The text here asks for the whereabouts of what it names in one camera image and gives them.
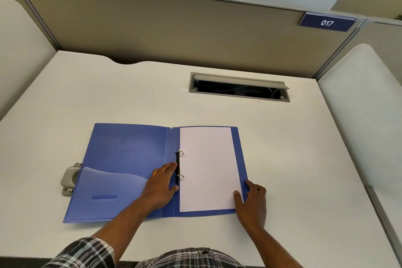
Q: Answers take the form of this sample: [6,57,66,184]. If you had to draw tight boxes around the grey hole punch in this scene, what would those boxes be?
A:
[60,162,83,197]

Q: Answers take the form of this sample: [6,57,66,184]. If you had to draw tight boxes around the white paper sheet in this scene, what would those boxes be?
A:
[179,126,243,213]

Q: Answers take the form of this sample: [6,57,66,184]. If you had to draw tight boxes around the black ring binder mechanism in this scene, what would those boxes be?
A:
[175,149,185,184]

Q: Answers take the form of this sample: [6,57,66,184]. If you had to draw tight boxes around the person's left hand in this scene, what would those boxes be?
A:
[139,162,180,212]

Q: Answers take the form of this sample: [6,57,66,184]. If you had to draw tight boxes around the blue plastic ring folder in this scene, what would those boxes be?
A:
[63,123,249,224]

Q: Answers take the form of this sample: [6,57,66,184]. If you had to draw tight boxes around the beige back partition panel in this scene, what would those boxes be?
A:
[14,0,367,80]

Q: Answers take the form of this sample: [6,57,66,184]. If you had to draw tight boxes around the plaid shirt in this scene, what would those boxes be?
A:
[43,237,246,268]

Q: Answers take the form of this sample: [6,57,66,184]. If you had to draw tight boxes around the blue number sign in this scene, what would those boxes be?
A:
[298,11,358,33]

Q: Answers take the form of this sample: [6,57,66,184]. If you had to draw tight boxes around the person's right forearm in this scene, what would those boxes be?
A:
[244,226,304,268]

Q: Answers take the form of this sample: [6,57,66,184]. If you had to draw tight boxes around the grey desk cable tray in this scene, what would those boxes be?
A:
[188,72,291,103]

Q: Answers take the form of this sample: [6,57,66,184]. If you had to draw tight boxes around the person's right hand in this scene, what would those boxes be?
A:
[233,180,267,230]

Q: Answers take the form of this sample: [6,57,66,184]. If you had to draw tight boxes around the person's left forearm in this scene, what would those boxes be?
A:
[91,196,157,265]

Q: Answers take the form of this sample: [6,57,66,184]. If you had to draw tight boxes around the white side divider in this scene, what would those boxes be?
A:
[317,43,402,248]
[0,0,58,120]

